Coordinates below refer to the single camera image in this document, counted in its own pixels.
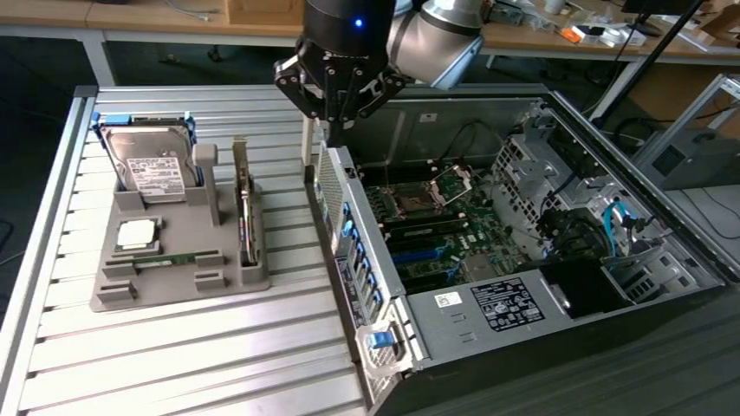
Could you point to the grey metal device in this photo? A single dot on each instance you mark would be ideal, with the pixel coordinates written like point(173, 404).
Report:
point(506, 12)

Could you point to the wooden desk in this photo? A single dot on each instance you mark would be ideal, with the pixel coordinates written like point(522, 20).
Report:
point(58, 17)
point(682, 50)

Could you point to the open black PC case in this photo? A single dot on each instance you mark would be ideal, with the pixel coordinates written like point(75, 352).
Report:
point(521, 390)

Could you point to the grey plastic parts rack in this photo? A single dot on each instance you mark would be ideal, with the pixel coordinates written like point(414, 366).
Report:
point(191, 234)

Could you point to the hard disk in blue carrier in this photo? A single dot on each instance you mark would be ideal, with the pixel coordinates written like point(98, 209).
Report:
point(150, 156)

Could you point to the perforated metal drive cage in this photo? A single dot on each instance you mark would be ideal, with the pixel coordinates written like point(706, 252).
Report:
point(521, 169)

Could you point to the silver CPU chip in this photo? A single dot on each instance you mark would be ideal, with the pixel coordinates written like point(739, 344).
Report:
point(137, 236)

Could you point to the green motherboard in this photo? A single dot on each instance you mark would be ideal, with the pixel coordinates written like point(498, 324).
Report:
point(481, 221)

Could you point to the grey disk bay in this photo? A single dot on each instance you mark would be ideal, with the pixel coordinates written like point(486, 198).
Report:
point(642, 277)

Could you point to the metal socket cover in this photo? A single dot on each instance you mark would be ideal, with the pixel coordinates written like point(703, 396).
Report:
point(454, 184)

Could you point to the black monitor stand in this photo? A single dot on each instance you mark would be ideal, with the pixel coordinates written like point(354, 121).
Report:
point(642, 21)

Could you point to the blue expansion slot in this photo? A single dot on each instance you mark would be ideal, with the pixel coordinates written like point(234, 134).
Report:
point(417, 255)

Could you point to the grey computer tower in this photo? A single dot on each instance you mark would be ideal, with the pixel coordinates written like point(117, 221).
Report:
point(694, 160)

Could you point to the black Nvidia graphics card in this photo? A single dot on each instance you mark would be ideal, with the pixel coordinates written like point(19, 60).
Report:
point(246, 208)

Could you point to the brown cardboard box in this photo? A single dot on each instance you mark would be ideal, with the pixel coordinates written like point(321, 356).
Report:
point(266, 11)

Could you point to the orange and black box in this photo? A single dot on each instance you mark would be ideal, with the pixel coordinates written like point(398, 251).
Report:
point(581, 34)

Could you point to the grey power supply unit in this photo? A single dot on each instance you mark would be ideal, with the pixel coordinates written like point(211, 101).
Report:
point(457, 320)

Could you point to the black stand pole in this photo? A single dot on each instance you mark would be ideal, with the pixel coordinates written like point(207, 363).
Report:
point(647, 65)

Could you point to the green RAM stick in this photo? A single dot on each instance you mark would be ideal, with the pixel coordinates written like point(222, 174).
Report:
point(169, 259)

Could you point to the grey chipset heatsink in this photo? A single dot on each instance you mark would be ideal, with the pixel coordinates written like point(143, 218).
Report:
point(483, 268)

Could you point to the aluminium profile frame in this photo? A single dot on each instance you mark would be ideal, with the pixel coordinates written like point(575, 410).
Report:
point(717, 93)

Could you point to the white tape roll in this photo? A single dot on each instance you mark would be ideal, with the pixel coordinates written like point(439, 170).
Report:
point(622, 35)

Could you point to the black expansion slot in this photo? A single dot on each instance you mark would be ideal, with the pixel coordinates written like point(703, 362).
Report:
point(429, 277)

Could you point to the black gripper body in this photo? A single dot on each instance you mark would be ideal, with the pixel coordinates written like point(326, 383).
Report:
point(342, 39)

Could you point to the folded brown cardboard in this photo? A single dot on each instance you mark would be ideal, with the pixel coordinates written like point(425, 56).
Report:
point(719, 24)

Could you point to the black RAM slot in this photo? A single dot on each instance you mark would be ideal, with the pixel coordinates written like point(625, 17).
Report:
point(431, 233)
point(425, 223)

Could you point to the CPU socket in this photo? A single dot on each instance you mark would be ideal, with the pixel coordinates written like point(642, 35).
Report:
point(414, 201)

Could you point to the blue case latch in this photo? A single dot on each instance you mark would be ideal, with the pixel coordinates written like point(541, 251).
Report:
point(381, 339)

